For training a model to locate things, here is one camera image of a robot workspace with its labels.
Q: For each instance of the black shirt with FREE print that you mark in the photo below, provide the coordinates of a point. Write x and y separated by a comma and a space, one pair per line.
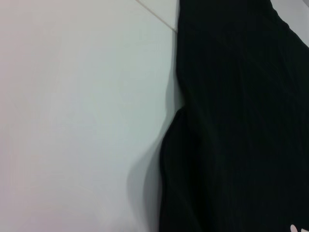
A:
241, 120

